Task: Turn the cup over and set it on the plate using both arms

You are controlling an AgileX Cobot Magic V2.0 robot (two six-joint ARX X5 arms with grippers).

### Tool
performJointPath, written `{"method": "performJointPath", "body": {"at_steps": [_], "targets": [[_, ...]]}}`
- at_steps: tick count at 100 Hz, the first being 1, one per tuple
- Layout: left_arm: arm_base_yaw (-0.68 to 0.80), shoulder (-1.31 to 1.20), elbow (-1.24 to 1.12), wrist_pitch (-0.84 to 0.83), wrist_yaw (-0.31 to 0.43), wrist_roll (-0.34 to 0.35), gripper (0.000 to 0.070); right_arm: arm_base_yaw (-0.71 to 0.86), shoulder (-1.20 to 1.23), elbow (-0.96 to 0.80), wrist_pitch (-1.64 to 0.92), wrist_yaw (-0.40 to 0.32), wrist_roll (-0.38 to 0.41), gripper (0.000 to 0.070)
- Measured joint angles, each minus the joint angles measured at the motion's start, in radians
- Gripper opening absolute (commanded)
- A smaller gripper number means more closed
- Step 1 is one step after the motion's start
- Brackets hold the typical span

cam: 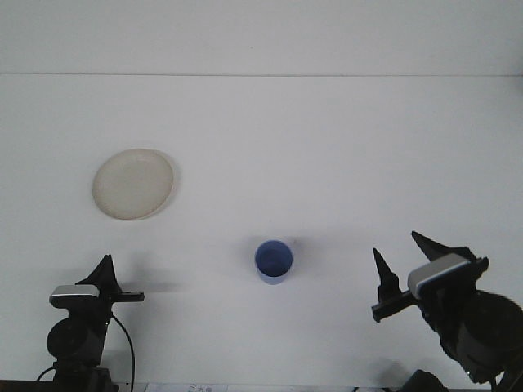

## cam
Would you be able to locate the pale blue cup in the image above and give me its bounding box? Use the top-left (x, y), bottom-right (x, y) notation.
top-left (254, 239), bottom-right (294, 286)

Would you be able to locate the pale round plate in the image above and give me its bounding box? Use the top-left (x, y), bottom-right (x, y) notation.
top-left (92, 148), bottom-right (177, 221)

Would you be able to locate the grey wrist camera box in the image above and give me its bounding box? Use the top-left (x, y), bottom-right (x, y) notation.
top-left (49, 284), bottom-right (101, 310)
top-left (407, 252), bottom-right (471, 300)

